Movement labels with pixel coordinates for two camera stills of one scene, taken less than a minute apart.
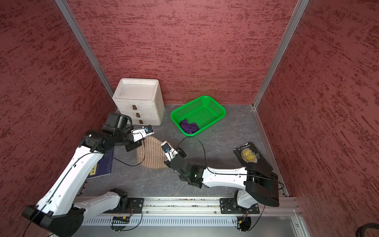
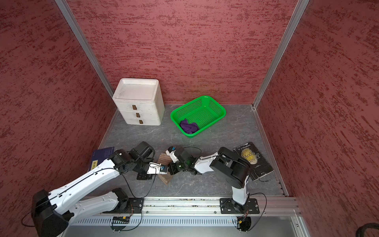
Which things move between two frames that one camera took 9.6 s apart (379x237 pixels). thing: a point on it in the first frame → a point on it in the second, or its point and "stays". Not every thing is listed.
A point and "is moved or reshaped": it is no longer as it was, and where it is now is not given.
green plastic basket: x=204 y=111 stays
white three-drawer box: x=141 y=98 stays
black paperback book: x=249 y=155 stays
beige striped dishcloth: x=150 y=155 is moved or reshaped
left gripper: x=133 y=145 → x=144 y=176
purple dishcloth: x=189 y=128 stays
